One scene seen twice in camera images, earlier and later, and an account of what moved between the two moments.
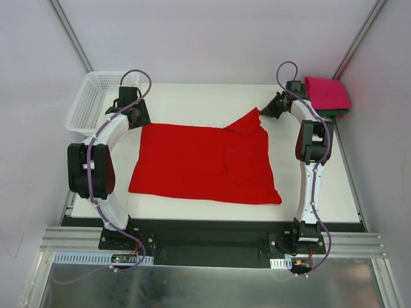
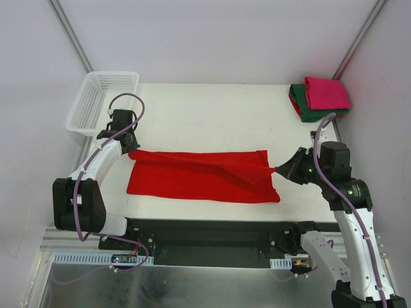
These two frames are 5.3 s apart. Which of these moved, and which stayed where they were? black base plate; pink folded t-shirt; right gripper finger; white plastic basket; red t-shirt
Moved: red t-shirt; right gripper finger
Stayed: black base plate; pink folded t-shirt; white plastic basket
